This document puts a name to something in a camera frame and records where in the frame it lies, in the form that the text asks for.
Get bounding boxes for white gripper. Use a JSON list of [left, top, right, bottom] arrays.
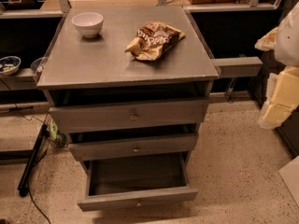
[[254, 27, 299, 129]]

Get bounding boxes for grey bottom drawer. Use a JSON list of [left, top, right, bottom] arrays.
[[78, 153, 198, 211]]

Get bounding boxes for grey drawer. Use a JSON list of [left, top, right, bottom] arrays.
[[78, 153, 198, 211], [50, 98, 208, 133], [69, 133, 198, 161]]

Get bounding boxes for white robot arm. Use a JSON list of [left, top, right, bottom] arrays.
[[255, 3, 299, 129]]

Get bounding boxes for grey top drawer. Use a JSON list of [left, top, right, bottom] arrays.
[[50, 98, 208, 133]]

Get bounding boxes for grey drawer cabinet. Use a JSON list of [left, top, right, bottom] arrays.
[[36, 5, 221, 173]]

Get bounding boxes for grey middle drawer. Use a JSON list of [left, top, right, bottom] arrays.
[[69, 133, 198, 161]]

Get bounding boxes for grey side shelf right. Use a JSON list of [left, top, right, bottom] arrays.
[[212, 57, 263, 78]]

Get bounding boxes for grey side shelf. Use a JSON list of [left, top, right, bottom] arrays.
[[212, 57, 263, 78], [0, 68, 36, 91]]

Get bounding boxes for white board on floor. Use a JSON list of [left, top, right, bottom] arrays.
[[278, 156, 299, 206]]

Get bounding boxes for brown chip bag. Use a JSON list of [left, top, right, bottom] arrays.
[[125, 21, 185, 61]]

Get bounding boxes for white ceramic bowl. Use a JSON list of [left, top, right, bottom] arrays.
[[72, 12, 104, 38]]

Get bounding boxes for clear glass bowl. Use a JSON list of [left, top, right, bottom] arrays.
[[30, 57, 48, 73]]

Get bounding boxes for grey side shelf left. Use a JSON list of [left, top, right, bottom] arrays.
[[0, 68, 36, 91]]

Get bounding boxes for black bar on floor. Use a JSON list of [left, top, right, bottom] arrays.
[[18, 124, 47, 197]]

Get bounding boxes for wire basket green contents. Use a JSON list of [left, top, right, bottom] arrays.
[[44, 114, 67, 148]]

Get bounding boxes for black floor cable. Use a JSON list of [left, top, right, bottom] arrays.
[[0, 77, 52, 224]]

